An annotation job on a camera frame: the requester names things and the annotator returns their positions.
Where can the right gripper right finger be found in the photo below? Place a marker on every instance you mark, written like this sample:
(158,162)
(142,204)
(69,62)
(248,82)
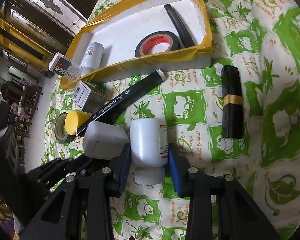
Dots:
(178,167)

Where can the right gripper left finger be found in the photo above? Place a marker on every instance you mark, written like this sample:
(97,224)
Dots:
(120,171)

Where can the white power adapter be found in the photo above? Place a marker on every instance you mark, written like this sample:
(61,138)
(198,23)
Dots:
(104,141)

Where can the white plastic bottle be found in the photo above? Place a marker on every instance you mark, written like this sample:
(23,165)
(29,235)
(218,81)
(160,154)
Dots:
(149,150)

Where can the dark grey tape roll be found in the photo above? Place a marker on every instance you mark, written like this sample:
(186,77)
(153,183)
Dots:
(60,132)

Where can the black gold lipstick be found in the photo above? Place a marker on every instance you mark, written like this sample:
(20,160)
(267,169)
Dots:
(232,107)

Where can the grey bottle with label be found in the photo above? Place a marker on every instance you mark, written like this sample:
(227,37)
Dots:
(92,58)

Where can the black marker blue cap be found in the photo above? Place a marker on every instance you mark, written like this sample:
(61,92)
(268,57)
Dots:
(180,27)

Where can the black marker pink cap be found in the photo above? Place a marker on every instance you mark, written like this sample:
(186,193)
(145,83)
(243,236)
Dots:
(110,111)

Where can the pink bordered small box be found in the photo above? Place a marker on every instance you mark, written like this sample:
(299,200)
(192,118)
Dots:
(87,98)

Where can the green patterned cloth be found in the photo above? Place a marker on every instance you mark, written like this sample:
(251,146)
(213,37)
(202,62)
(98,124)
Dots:
(262,39)

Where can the white blue carton box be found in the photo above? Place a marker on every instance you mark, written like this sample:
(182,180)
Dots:
(64,67)

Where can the black tape roll red core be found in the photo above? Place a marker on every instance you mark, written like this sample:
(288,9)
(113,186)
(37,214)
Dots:
(157,42)

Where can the white tray yellow tape rim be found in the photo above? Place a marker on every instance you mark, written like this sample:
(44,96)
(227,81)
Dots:
(123,26)

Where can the wooden stained glass door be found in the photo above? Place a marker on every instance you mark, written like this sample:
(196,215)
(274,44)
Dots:
(50,23)

